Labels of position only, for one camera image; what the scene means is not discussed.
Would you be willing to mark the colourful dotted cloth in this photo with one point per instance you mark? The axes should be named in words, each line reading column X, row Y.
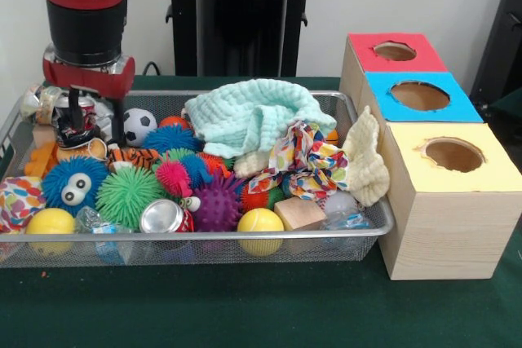
column 310, row 160

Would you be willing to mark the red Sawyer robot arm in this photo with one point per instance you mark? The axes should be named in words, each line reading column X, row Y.
column 85, row 5

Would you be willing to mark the blue spiky rubber ball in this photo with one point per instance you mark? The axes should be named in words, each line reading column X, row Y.
column 57, row 181

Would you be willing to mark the plain yellow ball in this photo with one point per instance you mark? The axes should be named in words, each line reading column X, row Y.
column 49, row 222

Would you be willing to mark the cream knitted cloth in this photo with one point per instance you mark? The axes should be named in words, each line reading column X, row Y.
column 367, row 164

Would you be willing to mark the silver mesh bin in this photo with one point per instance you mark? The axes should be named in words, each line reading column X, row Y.
column 24, row 254

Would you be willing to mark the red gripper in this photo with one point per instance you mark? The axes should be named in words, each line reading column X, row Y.
column 89, row 77

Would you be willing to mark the wooden block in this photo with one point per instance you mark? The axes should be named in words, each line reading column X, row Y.
column 299, row 212

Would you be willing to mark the black stand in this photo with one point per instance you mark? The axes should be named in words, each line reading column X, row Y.
column 505, row 38

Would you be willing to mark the wooden box with three holes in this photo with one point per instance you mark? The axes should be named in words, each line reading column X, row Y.
column 448, row 234

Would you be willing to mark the white baseball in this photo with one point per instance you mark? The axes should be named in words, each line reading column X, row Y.
column 340, row 203

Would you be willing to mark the dark green table cloth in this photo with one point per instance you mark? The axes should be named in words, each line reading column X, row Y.
column 510, row 111
column 244, row 307

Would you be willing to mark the orange striped tiger plush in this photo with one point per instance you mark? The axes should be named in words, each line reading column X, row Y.
column 136, row 158

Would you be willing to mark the green spiky rubber ball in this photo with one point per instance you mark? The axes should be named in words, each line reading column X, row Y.
column 126, row 197

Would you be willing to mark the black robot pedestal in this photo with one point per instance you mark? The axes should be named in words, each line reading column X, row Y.
column 244, row 18

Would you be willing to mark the mint green knitted cloth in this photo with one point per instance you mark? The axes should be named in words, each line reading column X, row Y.
column 244, row 115

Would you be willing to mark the crushed red soda can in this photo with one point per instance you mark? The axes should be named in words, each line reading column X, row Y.
column 161, row 217

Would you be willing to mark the yellow ball with seam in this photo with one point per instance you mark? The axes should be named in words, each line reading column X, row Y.
column 261, row 225

